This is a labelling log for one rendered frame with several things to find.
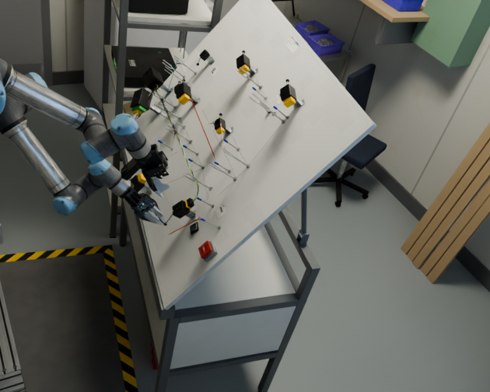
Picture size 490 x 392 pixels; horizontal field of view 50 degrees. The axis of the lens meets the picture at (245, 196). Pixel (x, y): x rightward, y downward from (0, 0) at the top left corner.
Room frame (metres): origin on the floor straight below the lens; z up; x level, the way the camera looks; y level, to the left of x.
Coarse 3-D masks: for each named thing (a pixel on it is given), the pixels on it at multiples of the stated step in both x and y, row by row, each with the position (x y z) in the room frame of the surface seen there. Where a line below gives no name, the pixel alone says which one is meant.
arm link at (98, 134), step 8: (88, 128) 1.35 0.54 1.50; (96, 128) 1.35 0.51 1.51; (104, 128) 1.37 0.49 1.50; (88, 136) 1.32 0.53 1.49; (96, 136) 1.31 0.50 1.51; (104, 136) 1.31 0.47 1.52; (112, 136) 1.31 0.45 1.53; (88, 144) 1.28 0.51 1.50; (96, 144) 1.28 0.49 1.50; (104, 144) 1.29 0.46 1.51; (112, 144) 1.29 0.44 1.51; (88, 152) 1.26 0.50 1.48; (96, 152) 1.27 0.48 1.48; (104, 152) 1.28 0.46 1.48; (112, 152) 1.29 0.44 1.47; (88, 160) 1.26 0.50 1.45; (96, 160) 1.27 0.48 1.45
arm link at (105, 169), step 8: (104, 160) 1.48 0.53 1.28; (88, 168) 1.46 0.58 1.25; (96, 168) 1.44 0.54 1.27; (104, 168) 1.46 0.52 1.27; (112, 168) 1.48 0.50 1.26; (96, 176) 1.44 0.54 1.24; (104, 176) 1.44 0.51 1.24; (112, 176) 1.45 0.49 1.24; (120, 176) 1.47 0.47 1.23; (96, 184) 1.45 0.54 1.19; (104, 184) 1.44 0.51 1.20; (112, 184) 1.44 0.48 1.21
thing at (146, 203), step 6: (132, 186) 1.48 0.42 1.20; (126, 192) 1.46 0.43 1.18; (132, 192) 1.45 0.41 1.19; (132, 198) 1.46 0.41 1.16; (138, 198) 1.47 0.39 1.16; (144, 198) 1.46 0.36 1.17; (150, 198) 1.49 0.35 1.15; (132, 204) 1.47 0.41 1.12; (138, 204) 1.44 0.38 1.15; (144, 204) 1.46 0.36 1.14; (150, 204) 1.46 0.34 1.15; (138, 210) 1.47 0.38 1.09; (144, 210) 1.44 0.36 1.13; (144, 216) 1.42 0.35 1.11
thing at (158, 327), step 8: (144, 256) 1.68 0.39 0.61; (144, 264) 1.66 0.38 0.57; (144, 272) 1.65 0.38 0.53; (144, 280) 1.63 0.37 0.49; (144, 288) 1.62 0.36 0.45; (144, 296) 1.60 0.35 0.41; (152, 296) 1.48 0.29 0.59; (152, 304) 1.46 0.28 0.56; (152, 312) 1.45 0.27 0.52; (152, 320) 1.43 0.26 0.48; (160, 320) 1.33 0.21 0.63; (152, 328) 1.42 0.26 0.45; (160, 328) 1.32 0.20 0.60; (152, 336) 1.40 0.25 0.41; (160, 336) 1.30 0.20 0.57; (160, 344) 1.29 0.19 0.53; (160, 352) 1.27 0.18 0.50
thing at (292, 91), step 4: (288, 80) 1.78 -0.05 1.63; (288, 84) 1.72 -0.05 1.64; (284, 88) 1.72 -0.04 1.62; (288, 88) 1.71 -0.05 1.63; (292, 88) 1.73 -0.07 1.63; (280, 92) 1.71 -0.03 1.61; (284, 92) 1.70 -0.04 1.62; (288, 92) 1.69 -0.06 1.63; (292, 92) 1.70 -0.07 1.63; (284, 96) 1.68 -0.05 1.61; (288, 96) 1.67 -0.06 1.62; (292, 96) 1.68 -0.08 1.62; (296, 100) 1.71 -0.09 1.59; (300, 100) 1.74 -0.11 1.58; (296, 104) 1.73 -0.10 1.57; (300, 104) 1.72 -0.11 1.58; (296, 108) 1.72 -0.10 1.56
